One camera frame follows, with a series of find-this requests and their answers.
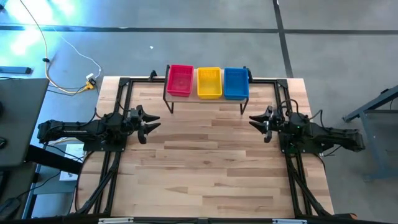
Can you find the red slotted plastic basket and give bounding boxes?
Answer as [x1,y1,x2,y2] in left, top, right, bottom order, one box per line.
[166,64,195,98]

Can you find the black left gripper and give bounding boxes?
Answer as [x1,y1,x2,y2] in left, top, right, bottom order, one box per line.
[131,105,162,145]

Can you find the black aluminium rig frame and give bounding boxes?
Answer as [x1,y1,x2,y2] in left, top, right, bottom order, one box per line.
[70,70,335,224]

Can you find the white cable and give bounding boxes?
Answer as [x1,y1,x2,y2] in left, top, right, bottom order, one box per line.
[57,34,103,78]

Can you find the blue slotted plastic basket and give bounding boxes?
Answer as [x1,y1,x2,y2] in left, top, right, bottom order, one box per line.
[223,67,250,101]

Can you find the grey-blue metal table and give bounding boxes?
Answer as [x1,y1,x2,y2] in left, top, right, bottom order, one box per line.
[342,85,398,181]

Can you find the black flat bar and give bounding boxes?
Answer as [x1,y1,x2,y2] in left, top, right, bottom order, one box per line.
[0,65,32,75]

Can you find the white frame bracket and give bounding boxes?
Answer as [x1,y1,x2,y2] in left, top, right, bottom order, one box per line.
[98,217,134,224]
[272,218,308,224]

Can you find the grey desk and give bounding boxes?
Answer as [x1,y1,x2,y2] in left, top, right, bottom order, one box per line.
[0,77,50,167]

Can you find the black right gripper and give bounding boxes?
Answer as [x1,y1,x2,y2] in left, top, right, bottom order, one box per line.
[249,105,281,144]

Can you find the yellow slotted plastic basket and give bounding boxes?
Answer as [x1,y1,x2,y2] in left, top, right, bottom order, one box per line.
[197,67,223,100]

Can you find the wooden shelf with black legs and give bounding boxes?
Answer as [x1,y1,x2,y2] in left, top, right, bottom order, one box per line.
[162,64,249,115]

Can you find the yellow cable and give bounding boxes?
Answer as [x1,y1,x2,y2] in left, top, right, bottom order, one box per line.
[19,0,96,95]

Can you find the white paper sheet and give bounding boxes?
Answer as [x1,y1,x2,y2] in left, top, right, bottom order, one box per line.
[58,143,85,182]

